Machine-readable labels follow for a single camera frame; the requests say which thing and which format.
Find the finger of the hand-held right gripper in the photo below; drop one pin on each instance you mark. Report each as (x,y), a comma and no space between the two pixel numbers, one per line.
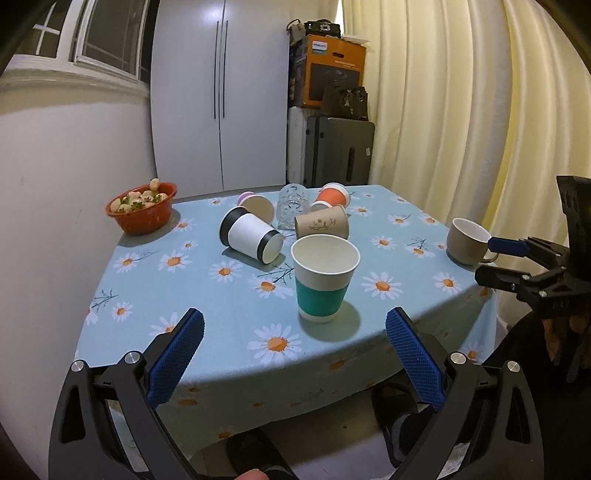
(498,278)
(508,245)

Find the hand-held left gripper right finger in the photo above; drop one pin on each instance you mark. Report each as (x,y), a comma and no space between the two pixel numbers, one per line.
(415,360)

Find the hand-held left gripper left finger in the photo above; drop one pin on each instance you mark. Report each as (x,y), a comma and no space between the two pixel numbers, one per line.
(178,355)

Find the teal banded paper cup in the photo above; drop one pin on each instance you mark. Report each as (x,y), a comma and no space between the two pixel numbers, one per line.
(325,281)

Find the white paper cup black bands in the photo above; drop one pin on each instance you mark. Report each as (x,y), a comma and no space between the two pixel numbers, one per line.
(247,235)

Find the brown kraft paper cup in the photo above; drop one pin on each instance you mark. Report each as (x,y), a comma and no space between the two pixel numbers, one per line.
(323,224)

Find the pink and white paper cup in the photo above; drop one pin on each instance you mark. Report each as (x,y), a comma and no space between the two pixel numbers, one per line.
(257,206)

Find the orange banded paper cup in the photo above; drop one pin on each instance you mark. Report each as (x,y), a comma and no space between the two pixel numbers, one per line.
(333,196)

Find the person's right hand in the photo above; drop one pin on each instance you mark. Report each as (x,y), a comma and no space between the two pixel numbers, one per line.
(556,341)

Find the person's left hand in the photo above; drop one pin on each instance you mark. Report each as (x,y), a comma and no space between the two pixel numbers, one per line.
(251,475)

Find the beige ceramic mug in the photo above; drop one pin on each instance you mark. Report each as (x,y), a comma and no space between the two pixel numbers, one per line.
(464,242)

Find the black slipper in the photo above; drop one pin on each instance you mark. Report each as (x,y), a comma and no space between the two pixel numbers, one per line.
(399,415)

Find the blue daisy print tablecloth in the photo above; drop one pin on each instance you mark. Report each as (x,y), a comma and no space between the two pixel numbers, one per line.
(207,300)

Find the red plastic bowl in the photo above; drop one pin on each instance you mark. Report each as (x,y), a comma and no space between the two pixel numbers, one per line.
(145,219)

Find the cream curtain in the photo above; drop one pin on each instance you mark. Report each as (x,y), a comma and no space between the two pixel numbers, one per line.
(438,115)

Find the pile of pale round fruits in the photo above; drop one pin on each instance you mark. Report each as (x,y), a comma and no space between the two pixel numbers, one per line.
(138,198)

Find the clear cut glass tumbler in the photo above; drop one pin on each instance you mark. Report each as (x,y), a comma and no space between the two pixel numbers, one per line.
(292,207)

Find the grey hard suitcase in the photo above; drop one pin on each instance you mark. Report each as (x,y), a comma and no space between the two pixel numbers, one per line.
(337,152)

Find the black handbag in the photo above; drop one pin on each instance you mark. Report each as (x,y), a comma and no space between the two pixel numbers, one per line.
(346,104)

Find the white hard suitcase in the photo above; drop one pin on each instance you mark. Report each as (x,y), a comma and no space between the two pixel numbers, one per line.
(295,143)

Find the white wardrobe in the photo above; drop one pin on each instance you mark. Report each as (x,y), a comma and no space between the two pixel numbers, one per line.
(221,115)

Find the orange cardboard box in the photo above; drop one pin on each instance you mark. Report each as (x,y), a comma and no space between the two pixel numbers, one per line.
(318,69)

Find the black bag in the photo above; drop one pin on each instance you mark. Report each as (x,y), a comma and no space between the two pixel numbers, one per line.
(323,28)

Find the white framed window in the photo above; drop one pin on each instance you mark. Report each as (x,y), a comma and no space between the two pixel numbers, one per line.
(101,32)

